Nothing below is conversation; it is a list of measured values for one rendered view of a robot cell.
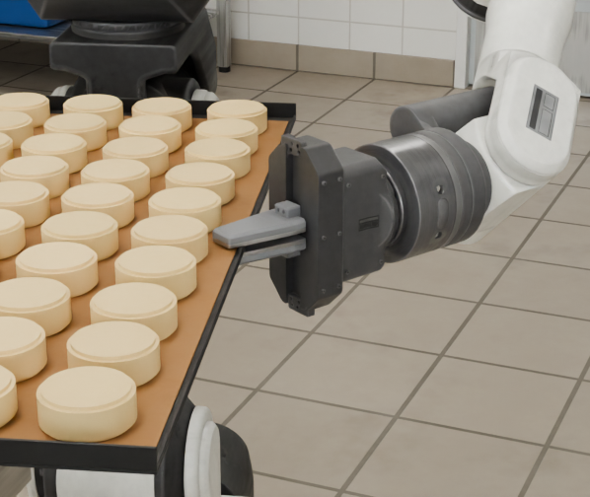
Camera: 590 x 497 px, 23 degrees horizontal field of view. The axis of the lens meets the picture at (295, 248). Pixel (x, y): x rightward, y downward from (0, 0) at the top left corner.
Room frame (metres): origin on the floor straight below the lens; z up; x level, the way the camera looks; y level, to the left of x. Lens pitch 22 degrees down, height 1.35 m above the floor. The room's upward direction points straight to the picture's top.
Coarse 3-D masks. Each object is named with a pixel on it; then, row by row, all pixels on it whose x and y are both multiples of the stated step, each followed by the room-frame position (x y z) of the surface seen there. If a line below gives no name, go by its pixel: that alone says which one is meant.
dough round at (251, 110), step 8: (216, 104) 1.16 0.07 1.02; (224, 104) 1.16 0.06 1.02; (232, 104) 1.16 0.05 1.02; (240, 104) 1.16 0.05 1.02; (248, 104) 1.16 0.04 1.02; (256, 104) 1.16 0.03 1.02; (208, 112) 1.15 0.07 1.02; (216, 112) 1.14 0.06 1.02; (224, 112) 1.14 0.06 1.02; (232, 112) 1.14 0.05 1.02; (240, 112) 1.14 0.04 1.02; (248, 112) 1.14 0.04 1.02; (256, 112) 1.14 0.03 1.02; (264, 112) 1.15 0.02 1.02; (248, 120) 1.13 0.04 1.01; (256, 120) 1.14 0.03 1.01; (264, 120) 1.15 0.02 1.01; (264, 128) 1.15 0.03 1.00
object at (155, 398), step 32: (192, 128) 1.16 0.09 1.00; (96, 160) 1.07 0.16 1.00; (256, 160) 1.07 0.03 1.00; (256, 192) 1.00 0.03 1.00; (128, 224) 0.93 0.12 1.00; (224, 224) 0.93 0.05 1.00; (224, 256) 0.87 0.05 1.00; (96, 288) 0.82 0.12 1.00; (192, 320) 0.77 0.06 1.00; (64, 352) 0.73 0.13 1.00; (160, 352) 0.73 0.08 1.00; (192, 352) 0.73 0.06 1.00; (32, 384) 0.69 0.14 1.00; (160, 384) 0.69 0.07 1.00; (32, 416) 0.65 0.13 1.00; (160, 416) 0.65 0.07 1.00
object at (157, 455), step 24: (48, 96) 1.22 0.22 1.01; (288, 120) 1.18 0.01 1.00; (264, 192) 0.99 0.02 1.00; (216, 312) 0.78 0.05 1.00; (192, 360) 0.72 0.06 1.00; (168, 432) 0.63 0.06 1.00; (0, 456) 0.61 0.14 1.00; (24, 456) 0.61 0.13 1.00; (48, 456) 0.60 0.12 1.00; (72, 456) 0.60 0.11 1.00; (96, 456) 0.60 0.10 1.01; (120, 456) 0.60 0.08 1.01; (144, 456) 0.60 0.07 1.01
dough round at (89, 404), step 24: (48, 384) 0.65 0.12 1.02; (72, 384) 0.65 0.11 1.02; (96, 384) 0.65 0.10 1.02; (120, 384) 0.65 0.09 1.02; (48, 408) 0.63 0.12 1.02; (72, 408) 0.62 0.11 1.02; (96, 408) 0.63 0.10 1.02; (120, 408) 0.63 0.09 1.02; (48, 432) 0.63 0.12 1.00; (72, 432) 0.62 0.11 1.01; (96, 432) 0.62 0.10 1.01; (120, 432) 0.63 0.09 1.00
